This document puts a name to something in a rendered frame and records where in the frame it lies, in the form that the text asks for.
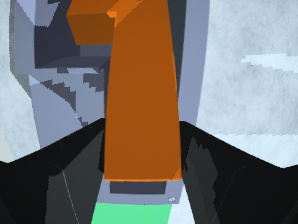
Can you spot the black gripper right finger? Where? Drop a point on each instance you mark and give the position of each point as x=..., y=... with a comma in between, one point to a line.
x=228, y=186

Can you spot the orange l-shaped part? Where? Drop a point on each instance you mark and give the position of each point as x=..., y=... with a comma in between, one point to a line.
x=142, y=133

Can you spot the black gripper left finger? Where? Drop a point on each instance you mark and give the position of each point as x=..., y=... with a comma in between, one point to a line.
x=58, y=184

